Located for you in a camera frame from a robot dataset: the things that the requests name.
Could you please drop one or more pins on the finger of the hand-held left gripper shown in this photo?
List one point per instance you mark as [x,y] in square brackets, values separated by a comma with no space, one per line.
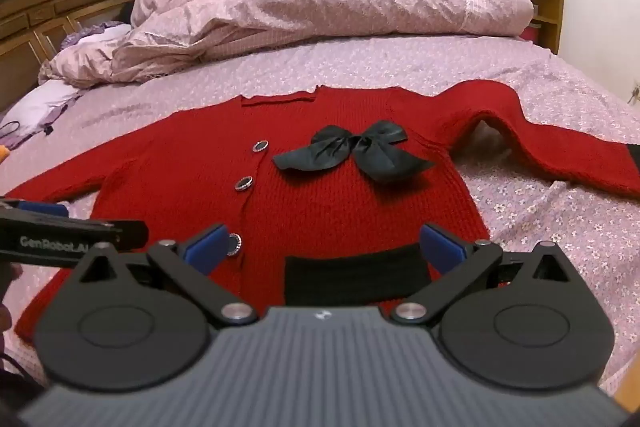
[45,209]
[130,234]

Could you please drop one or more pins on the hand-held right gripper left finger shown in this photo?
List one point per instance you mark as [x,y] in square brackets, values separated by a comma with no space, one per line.
[210,247]

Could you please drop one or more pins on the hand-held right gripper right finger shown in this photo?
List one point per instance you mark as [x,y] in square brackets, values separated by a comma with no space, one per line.
[442,252]

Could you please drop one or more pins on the red knit cardigan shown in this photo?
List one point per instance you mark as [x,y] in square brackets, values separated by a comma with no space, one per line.
[325,202]

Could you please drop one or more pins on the person's left hand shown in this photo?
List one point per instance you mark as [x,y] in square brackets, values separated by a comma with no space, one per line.
[9,277]

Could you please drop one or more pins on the orange plush toy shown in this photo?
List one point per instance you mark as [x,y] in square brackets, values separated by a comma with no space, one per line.
[3,154]

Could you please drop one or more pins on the pale lilac pillow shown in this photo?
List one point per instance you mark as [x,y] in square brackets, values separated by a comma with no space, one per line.
[40,107]

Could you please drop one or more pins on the pink floral bed sheet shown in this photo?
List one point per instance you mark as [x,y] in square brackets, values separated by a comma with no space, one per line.
[550,227]

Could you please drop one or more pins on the purple ruffled pillow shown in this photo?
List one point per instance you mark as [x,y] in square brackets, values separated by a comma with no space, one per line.
[95,34]

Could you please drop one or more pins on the wooden headboard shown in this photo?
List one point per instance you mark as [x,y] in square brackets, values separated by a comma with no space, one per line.
[30,22]

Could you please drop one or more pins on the red container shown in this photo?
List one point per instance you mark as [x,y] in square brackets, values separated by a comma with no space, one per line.
[530,32]

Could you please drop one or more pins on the pink floral quilt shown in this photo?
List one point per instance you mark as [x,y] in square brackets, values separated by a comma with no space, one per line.
[300,7]

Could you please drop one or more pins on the wall socket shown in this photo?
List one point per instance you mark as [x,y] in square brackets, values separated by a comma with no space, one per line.
[635,95]

